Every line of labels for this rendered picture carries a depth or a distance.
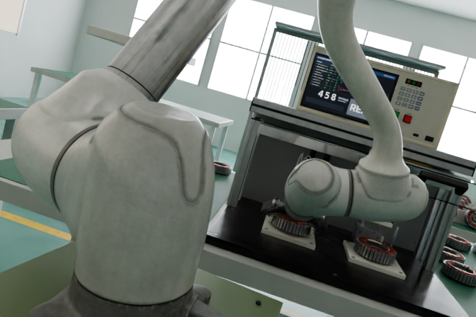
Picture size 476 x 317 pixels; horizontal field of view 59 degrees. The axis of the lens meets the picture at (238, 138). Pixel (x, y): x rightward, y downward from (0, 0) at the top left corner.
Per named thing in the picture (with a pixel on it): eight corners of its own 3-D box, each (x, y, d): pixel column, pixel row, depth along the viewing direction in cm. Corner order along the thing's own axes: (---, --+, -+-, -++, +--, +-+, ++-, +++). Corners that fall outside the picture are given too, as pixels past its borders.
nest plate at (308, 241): (314, 250, 112) (315, 245, 111) (261, 232, 113) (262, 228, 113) (312, 233, 126) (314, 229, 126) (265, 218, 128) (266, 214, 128)
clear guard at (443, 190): (489, 216, 97) (499, 192, 96) (387, 185, 100) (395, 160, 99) (442, 189, 129) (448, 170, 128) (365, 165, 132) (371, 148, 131)
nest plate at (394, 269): (404, 280, 109) (406, 275, 109) (348, 261, 111) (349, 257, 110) (392, 259, 124) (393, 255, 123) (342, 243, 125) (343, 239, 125)
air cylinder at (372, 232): (377, 250, 128) (382, 233, 128) (353, 242, 129) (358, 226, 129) (374, 245, 133) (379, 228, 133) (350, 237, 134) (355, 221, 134)
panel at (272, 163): (421, 253, 139) (450, 168, 136) (232, 193, 147) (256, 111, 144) (419, 252, 140) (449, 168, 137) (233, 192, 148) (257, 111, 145)
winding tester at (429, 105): (437, 150, 124) (460, 83, 122) (295, 109, 130) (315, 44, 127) (404, 140, 163) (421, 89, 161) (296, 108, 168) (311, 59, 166)
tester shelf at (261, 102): (472, 177, 121) (478, 162, 120) (248, 110, 129) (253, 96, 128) (426, 158, 164) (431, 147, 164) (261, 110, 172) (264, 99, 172)
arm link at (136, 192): (114, 324, 44) (151, 119, 40) (40, 248, 55) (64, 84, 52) (222, 285, 56) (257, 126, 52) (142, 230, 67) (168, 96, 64)
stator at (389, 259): (397, 270, 111) (401, 257, 110) (355, 257, 112) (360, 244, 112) (388, 255, 122) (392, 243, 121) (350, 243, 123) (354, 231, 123)
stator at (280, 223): (309, 240, 114) (312, 228, 113) (269, 227, 115) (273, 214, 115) (307, 229, 125) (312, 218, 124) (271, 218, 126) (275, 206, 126)
